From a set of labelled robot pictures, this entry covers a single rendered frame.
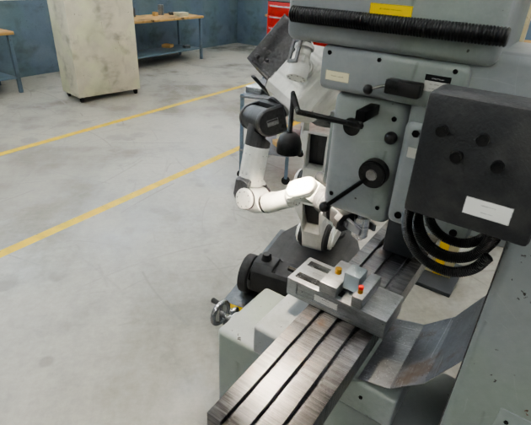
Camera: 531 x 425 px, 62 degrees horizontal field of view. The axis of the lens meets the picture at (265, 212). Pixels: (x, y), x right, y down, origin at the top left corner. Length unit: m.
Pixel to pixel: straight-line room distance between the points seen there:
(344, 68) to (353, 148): 0.19
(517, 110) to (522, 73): 0.26
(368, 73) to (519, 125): 0.42
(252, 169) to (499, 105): 1.00
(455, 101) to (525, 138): 0.11
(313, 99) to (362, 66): 0.51
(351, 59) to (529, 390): 0.80
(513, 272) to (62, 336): 2.39
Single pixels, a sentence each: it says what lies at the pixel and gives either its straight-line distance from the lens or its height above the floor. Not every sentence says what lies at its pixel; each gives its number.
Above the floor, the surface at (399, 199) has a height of 1.41.
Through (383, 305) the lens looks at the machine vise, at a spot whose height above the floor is 0.98.
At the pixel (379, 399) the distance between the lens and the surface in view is 1.42.
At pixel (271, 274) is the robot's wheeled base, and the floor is 0.58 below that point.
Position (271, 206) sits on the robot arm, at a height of 1.16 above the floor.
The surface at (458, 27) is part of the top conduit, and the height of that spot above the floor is 1.80.
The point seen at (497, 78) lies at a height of 1.71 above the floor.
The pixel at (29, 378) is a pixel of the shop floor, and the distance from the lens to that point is 2.68.
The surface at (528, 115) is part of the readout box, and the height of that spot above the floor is 1.72.
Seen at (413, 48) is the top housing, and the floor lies 1.75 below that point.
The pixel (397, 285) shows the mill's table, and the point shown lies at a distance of 1.67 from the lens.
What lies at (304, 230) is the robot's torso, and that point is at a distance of 2.19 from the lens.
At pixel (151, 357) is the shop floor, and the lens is 2.60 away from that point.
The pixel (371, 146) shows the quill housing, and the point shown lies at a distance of 1.11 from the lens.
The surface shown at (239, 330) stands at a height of 0.71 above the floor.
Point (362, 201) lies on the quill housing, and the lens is 1.17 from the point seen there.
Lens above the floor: 1.88
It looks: 29 degrees down
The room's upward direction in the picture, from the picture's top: 3 degrees clockwise
